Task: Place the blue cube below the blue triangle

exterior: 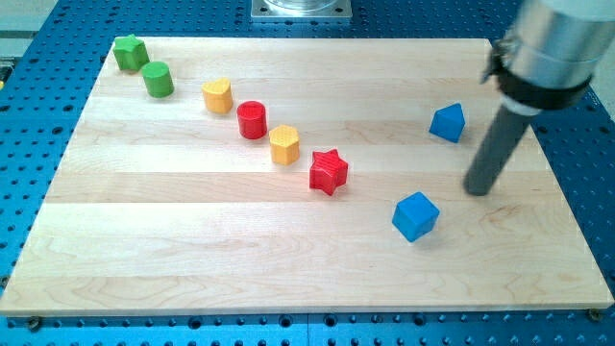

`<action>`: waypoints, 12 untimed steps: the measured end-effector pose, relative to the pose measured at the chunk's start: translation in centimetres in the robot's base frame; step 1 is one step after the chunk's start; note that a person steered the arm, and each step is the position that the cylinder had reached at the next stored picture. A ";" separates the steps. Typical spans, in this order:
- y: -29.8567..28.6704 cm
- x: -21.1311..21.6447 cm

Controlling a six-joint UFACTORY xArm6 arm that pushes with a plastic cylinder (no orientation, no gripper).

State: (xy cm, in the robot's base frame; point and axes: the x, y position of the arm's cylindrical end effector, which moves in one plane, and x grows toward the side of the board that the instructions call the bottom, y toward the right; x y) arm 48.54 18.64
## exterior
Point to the blue cube block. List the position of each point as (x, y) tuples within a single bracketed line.
[(415, 216)]

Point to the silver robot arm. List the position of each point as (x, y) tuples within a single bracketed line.
[(546, 59)]

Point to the red star block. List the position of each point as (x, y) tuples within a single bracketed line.
[(328, 171)]

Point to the yellow hexagon block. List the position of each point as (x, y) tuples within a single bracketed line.
[(284, 144)]

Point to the red cylinder block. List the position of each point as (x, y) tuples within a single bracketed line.
[(251, 116)]

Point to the wooden board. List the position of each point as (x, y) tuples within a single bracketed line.
[(160, 206)]

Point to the yellow heart block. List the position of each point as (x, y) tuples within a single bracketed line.
[(218, 95)]

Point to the green cylinder block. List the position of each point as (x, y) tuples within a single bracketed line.
[(157, 79)]

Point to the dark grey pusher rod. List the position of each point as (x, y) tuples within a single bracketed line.
[(500, 141)]

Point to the green star block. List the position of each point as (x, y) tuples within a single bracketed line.
[(130, 52)]

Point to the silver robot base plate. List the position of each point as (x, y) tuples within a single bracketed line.
[(271, 10)]

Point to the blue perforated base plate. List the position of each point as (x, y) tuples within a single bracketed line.
[(66, 48)]

